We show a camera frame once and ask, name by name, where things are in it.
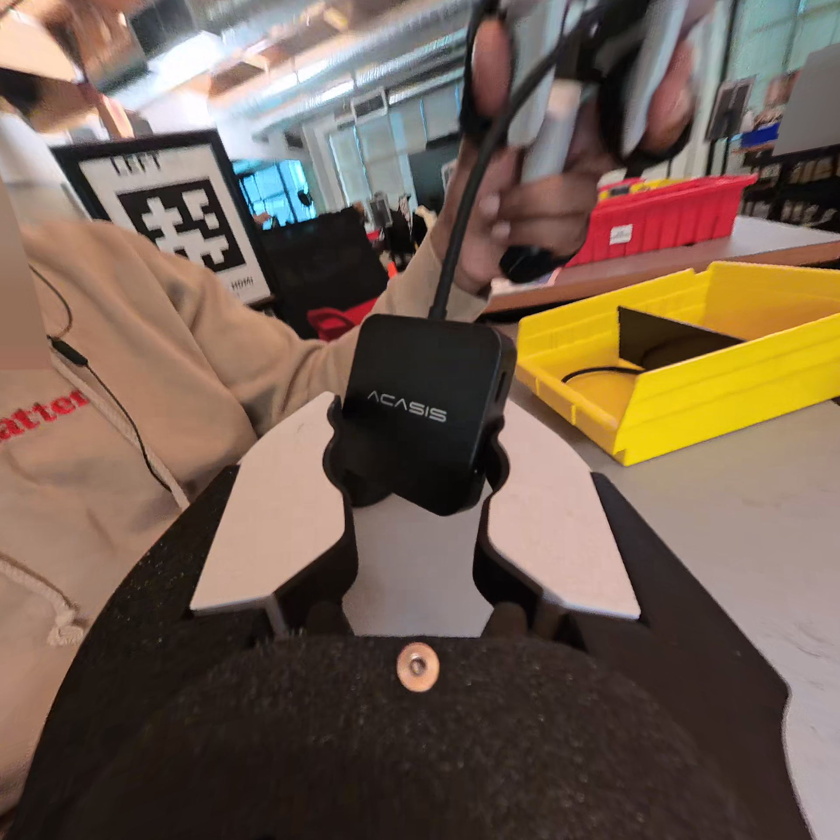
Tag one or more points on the yellow storage bin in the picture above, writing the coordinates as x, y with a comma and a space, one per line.
709, 400
646, 182

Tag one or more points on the tablet on floor stand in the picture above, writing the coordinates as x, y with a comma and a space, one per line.
728, 108

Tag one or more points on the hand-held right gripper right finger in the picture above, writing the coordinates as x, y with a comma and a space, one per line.
558, 525

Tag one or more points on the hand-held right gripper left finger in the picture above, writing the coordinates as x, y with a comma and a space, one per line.
275, 518

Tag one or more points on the wooden top desk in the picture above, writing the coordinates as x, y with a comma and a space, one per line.
800, 190

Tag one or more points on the large red storage bin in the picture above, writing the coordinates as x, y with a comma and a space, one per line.
669, 216

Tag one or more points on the black bin divider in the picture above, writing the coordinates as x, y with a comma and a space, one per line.
663, 341

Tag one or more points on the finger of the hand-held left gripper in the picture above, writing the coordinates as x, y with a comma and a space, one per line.
653, 39
535, 59

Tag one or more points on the red bag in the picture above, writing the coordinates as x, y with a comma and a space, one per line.
341, 321

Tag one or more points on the framed black white marker sign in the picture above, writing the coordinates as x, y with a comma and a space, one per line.
177, 216

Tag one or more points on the black office chair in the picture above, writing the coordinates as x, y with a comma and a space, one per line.
321, 262

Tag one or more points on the person's torso in beige hoodie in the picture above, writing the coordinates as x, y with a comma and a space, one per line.
79, 525

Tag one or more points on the person's left forearm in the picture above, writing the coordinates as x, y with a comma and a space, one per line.
295, 367

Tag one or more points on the grey side table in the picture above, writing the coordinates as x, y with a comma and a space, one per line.
656, 269

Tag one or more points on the silver ventilation duct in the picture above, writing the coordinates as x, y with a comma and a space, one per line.
295, 26
341, 79

